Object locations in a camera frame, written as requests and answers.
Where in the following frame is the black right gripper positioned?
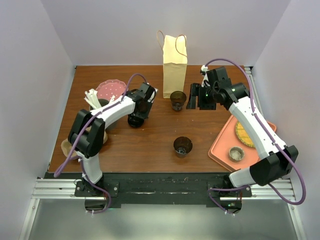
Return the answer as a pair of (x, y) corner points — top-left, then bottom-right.
(186, 82), (218, 110)

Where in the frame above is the black cup lid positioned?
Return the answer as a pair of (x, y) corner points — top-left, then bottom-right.
(127, 114), (145, 128)

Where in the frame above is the black takeout coffee cup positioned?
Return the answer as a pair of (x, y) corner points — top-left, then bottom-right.
(173, 136), (193, 158)

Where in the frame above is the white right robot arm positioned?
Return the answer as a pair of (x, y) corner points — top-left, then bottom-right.
(186, 65), (299, 197)

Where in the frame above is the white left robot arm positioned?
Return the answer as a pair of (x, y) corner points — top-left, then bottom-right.
(68, 82), (158, 196)

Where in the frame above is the pink polka dot plate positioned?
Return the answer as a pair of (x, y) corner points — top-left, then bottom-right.
(95, 79), (127, 101)

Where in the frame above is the grey straw holder cup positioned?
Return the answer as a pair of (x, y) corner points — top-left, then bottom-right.
(98, 98), (109, 107)

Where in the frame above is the yellow paper bag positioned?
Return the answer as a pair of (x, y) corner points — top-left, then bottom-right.
(156, 30), (188, 99)

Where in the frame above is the white wrapped straws bundle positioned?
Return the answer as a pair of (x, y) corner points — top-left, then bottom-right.
(84, 89), (118, 110)

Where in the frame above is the yellow woven coaster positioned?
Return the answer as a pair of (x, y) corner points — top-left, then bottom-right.
(235, 121), (255, 148)

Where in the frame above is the salmon pink tray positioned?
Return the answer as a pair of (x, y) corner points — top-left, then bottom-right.
(208, 114), (278, 173)

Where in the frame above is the small grey sugar bowl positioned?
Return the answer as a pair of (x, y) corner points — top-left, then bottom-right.
(228, 146), (245, 162)

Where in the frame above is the brown pulp cup carrier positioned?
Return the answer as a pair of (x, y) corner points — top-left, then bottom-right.
(61, 126), (109, 161)

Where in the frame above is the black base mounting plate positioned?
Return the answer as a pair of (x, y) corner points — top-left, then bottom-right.
(74, 172), (252, 210)

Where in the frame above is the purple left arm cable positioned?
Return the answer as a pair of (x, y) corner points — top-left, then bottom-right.
(53, 73), (151, 215)

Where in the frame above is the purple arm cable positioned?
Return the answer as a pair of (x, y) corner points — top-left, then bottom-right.
(201, 57), (307, 216)
(53, 73), (151, 215)

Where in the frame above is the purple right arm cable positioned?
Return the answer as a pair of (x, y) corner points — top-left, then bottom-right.
(201, 57), (307, 216)

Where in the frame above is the aluminium frame rail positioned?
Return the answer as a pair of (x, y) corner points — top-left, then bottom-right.
(31, 179), (280, 207)

